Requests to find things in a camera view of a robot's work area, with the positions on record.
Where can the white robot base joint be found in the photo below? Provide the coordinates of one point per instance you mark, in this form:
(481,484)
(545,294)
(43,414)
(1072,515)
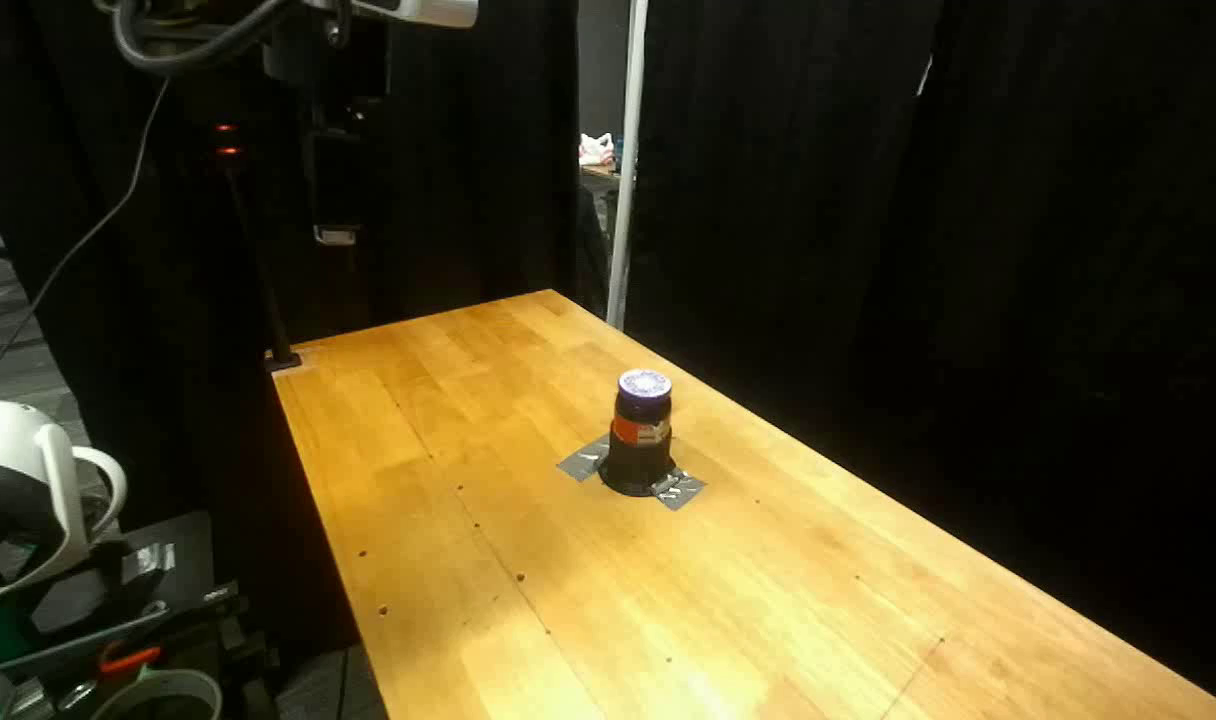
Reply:
(59,489)

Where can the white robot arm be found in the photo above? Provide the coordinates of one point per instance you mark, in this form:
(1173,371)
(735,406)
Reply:
(194,32)

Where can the brown upside-down cup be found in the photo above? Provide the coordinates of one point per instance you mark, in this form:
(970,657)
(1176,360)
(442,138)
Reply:
(638,435)

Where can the white vertical pole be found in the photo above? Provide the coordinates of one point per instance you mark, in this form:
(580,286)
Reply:
(628,162)

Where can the grey tape roll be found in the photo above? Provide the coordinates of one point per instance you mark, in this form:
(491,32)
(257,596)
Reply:
(164,693)

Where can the red handled clamp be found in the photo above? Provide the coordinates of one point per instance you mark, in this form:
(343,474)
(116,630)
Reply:
(114,665)

